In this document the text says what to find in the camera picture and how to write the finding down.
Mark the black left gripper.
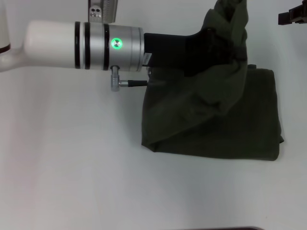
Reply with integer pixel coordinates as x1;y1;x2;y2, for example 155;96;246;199
142;28;232;78

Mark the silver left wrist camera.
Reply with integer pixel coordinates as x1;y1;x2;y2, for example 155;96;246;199
87;0;118;25

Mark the dark green FREE T-shirt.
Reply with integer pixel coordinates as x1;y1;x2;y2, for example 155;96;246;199
140;0;285;162

